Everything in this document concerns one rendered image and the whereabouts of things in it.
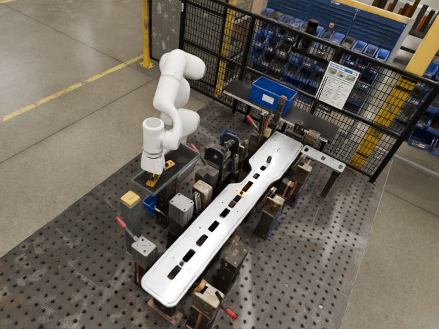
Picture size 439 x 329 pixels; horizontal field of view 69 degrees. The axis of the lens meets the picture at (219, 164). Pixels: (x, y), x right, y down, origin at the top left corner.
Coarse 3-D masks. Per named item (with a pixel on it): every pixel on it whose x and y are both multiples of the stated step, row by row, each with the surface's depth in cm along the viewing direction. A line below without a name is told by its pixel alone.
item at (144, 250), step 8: (144, 240) 139; (136, 248) 136; (144, 248) 137; (152, 248) 137; (136, 256) 140; (144, 256) 134; (152, 256) 140; (136, 264) 147; (144, 264) 139; (152, 264) 148; (136, 272) 152; (144, 272) 146; (136, 280) 158
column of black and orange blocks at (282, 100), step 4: (284, 96) 217; (280, 100) 217; (284, 100) 215; (280, 104) 219; (284, 104) 220; (276, 108) 222; (280, 108) 221; (276, 112) 224; (280, 112) 224; (276, 116) 226; (280, 116) 228; (272, 120) 230; (276, 120) 228; (272, 124) 232; (276, 124) 230; (272, 128) 233; (272, 132) 235
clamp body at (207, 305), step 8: (208, 288) 128; (200, 296) 125; (208, 296) 126; (216, 296) 126; (224, 296) 127; (192, 304) 133; (200, 304) 128; (208, 304) 124; (216, 304) 124; (192, 312) 139; (200, 312) 132; (208, 312) 129; (216, 312) 129; (192, 320) 143; (200, 320) 139; (208, 320) 134; (192, 328) 149; (200, 328) 143; (208, 328) 142
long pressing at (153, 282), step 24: (264, 144) 208; (288, 144) 212; (264, 192) 179; (216, 216) 161; (240, 216) 164; (192, 240) 149; (216, 240) 151; (168, 264) 139; (192, 264) 141; (144, 288) 130; (168, 288) 132
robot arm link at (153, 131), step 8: (144, 120) 129; (152, 120) 128; (160, 120) 130; (144, 128) 126; (152, 128) 125; (160, 128) 126; (144, 136) 129; (152, 136) 127; (160, 136) 128; (144, 144) 132; (152, 144) 130; (160, 144) 130; (152, 152) 133
